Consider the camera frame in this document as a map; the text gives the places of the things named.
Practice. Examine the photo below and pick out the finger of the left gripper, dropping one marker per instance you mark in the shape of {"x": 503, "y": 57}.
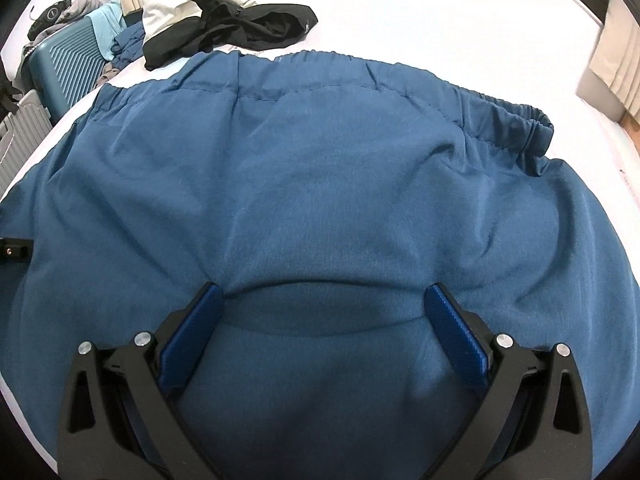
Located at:
{"x": 15, "y": 250}

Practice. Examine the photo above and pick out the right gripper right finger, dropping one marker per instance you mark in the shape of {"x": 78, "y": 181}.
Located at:
{"x": 531, "y": 420}

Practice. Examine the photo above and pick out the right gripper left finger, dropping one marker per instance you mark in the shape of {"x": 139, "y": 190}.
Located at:
{"x": 119, "y": 418}

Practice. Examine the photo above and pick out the white and blue hooded jacket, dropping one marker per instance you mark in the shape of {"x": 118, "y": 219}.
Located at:
{"x": 323, "y": 194}

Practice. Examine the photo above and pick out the grey clothes pile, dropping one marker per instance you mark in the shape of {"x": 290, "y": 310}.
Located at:
{"x": 58, "y": 16}

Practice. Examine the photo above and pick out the grey hard suitcase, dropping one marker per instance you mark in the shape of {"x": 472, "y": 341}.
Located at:
{"x": 21, "y": 133}

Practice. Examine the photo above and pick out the teal hard suitcase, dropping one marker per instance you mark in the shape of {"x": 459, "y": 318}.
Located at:
{"x": 63, "y": 68}

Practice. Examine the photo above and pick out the taupe crumpled cloth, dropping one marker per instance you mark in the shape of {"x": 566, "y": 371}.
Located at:
{"x": 109, "y": 71}

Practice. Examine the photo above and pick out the dark blue crumpled garment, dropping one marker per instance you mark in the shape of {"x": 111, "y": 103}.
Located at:
{"x": 127, "y": 47}

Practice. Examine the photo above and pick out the light blue cloth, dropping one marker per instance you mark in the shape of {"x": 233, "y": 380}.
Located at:
{"x": 107, "y": 22}

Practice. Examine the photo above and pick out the black and cream jacket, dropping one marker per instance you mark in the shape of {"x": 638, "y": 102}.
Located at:
{"x": 204, "y": 25}

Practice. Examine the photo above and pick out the wooden headboard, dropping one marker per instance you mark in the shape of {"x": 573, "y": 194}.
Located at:
{"x": 632, "y": 128}

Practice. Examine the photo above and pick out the right beige curtain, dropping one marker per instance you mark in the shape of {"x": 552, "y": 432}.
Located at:
{"x": 610, "y": 83}

